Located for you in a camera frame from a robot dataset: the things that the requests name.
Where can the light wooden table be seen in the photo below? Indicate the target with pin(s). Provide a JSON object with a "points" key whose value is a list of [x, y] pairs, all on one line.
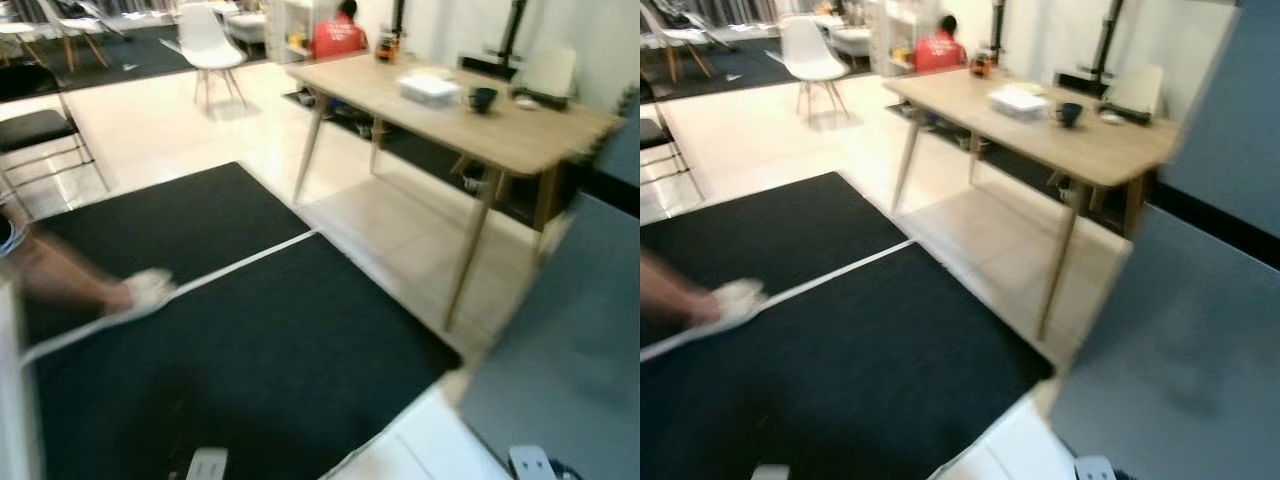
{"points": [[480, 125], [1070, 135]]}

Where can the grey fridge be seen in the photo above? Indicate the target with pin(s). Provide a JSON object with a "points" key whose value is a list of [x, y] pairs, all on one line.
{"points": [[560, 330], [1170, 340]]}

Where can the black metal-framed chair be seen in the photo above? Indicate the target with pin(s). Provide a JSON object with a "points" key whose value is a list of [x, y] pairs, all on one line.
{"points": [[30, 125], [655, 130]]}

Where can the white tape strip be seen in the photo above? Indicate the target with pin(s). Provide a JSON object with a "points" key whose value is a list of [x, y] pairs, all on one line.
{"points": [[240, 262], [830, 278]]}

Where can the black remote controller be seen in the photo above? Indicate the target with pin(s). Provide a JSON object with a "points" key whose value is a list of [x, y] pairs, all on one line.
{"points": [[1132, 116], [550, 99]]}

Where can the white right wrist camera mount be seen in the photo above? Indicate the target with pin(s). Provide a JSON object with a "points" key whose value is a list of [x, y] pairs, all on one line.
{"points": [[1095, 468], [530, 462]]}

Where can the dark mug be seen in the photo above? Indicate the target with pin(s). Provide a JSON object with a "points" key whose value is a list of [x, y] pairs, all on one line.
{"points": [[482, 99], [1068, 113]]}

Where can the person's bare leg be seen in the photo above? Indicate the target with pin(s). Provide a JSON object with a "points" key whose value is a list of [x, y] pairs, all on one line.
{"points": [[55, 270], [675, 295]]}

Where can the white plastic chair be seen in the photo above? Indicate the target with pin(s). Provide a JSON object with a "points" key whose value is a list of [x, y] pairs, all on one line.
{"points": [[1135, 88], [548, 72], [810, 55], [208, 40]]}

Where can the black stand pole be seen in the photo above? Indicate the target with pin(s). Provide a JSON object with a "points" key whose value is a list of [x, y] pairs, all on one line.
{"points": [[398, 15], [1108, 40], [515, 30], [998, 25]]}

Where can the white shelf unit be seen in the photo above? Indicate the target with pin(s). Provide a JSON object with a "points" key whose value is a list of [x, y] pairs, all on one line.
{"points": [[290, 30], [895, 35]]}

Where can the white lidded plastic container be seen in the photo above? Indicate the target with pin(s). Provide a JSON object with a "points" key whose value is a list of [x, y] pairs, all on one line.
{"points": [[430, 87], [1018, 101]]}

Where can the white slipper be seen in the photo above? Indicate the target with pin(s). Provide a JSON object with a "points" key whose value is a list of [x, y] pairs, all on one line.
{"points": [[738, 300], [148, 292]]}

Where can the orange and black device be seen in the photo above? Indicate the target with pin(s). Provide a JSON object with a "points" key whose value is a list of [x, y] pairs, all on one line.
{"points": [[386, 48], [983, 63]]}

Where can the person in red shirt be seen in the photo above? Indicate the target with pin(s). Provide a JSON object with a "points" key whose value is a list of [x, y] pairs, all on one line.
{"points": [[938, 48], [338, 35]]}

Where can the black floor mat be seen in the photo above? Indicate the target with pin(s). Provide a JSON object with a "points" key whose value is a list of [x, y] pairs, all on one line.
{"points": [[850, 380], [250, 370], [180, 220], [770, 235]]}

